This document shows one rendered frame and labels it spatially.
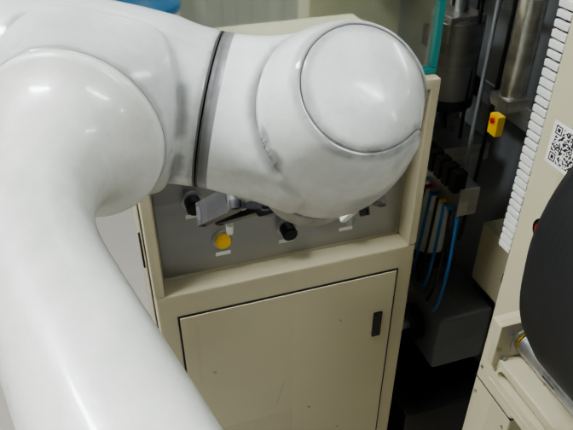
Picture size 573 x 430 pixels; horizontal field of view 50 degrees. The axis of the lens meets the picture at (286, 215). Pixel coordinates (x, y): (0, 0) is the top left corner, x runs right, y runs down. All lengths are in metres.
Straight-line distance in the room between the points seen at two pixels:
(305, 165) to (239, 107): 0.05
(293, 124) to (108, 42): 0.11
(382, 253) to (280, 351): 0.31
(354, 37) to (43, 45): 0.16
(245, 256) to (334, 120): 0.93
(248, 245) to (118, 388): 1.03
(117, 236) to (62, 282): 2.68
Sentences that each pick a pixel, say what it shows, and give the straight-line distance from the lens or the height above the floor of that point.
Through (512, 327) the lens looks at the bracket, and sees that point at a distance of 1.12.
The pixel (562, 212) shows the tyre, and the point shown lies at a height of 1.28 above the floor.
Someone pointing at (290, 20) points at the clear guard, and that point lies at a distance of 1.01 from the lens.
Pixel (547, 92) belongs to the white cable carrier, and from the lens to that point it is 1.11.
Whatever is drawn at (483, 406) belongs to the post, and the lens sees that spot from 1.49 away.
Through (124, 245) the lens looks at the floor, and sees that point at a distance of 2.85.
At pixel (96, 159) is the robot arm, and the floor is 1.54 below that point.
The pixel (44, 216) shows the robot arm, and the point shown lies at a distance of 0.26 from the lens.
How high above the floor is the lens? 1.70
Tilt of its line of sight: 35 degrees down
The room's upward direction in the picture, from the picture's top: straight up
